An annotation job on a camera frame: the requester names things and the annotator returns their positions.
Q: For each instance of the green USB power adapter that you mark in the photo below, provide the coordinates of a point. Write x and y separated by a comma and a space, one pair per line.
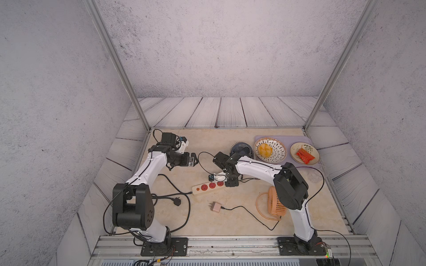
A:
221, 177

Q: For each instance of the red snack packet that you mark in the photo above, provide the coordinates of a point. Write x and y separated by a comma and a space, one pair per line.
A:
305, 156

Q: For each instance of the knotted bread roll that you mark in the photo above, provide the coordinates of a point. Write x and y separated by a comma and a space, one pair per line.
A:
265, 150

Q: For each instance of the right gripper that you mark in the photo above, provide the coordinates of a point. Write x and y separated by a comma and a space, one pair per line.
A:
231, 184

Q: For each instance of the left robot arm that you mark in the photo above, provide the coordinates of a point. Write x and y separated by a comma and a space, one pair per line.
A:
132, 203

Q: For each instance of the orange desk fan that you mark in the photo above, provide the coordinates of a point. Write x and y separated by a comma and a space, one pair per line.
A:
276, 210

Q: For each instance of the pink USB power adapter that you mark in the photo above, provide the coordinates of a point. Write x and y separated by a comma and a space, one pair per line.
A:
215, 207

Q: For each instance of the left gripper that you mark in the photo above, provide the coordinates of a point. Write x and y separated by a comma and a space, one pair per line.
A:
185, 162

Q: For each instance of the beige plate with leaf pattern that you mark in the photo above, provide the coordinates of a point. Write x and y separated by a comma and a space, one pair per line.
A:
296, 146

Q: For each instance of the white red power strip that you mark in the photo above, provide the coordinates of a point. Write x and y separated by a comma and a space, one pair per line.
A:
208, 187

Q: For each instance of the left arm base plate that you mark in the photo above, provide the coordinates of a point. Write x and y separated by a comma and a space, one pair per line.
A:
175, 246

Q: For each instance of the dark grey desk fan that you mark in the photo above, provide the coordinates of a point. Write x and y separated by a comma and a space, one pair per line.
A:
242, 148

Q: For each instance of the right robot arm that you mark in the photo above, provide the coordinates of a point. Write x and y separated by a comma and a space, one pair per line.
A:
291, 188

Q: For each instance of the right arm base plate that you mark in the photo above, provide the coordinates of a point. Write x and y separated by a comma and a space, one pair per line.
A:
293, 246

